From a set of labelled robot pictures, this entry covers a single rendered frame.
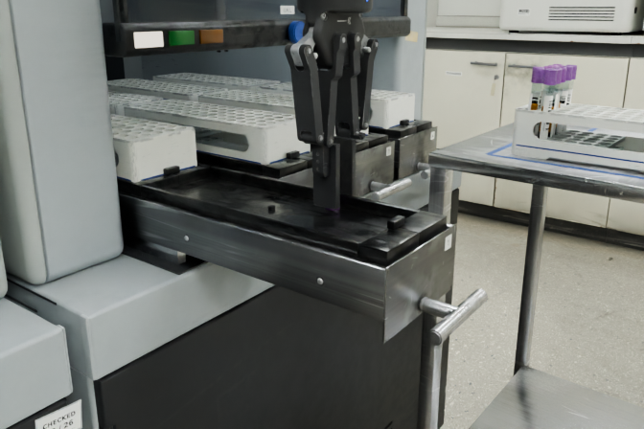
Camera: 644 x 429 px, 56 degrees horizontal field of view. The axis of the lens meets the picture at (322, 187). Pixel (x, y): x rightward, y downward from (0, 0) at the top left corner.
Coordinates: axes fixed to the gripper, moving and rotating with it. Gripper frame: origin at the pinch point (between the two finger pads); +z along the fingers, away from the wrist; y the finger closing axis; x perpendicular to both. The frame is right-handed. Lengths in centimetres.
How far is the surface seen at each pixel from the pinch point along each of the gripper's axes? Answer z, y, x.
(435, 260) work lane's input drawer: 6.1, 2.2, 13.3
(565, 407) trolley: 57, -56, 14
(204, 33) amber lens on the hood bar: -14.1, 1.1, -17.7
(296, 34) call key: -13.4, -14.6, -16.7
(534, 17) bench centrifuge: -12, -225, -54
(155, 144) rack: -1.4, 6.2, -21.8
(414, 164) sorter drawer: 9.1, -39.7, -11.5
